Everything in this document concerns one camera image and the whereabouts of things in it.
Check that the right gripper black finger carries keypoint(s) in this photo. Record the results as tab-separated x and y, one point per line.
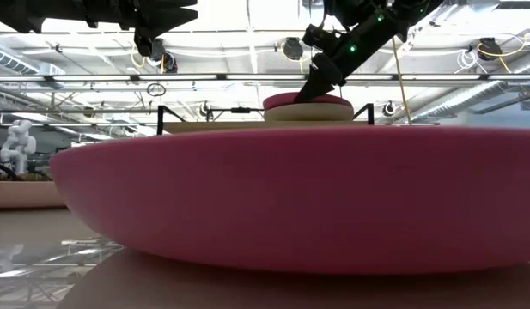
307	92
324	89

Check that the magenta plate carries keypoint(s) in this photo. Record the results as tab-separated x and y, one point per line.
290	193

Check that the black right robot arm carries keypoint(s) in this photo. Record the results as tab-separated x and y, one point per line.
369	32

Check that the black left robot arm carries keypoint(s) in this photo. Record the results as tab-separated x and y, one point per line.
41	10

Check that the long ceiling light bar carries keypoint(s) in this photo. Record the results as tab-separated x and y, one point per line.
183	77

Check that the white humanoid robot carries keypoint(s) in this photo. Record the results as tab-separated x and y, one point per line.
17	146

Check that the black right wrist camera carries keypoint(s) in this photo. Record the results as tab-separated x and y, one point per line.
318	38

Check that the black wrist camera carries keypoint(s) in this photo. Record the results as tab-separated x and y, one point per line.
143	43
318	38

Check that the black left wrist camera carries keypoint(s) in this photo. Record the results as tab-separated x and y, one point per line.
143	43

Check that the black frame wooden shelf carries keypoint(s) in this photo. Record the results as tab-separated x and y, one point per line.
204	126

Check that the white ribbed air duct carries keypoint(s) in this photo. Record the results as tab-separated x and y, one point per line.
11	62

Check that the silver ventilation duct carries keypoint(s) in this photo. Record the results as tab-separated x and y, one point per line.
470	98

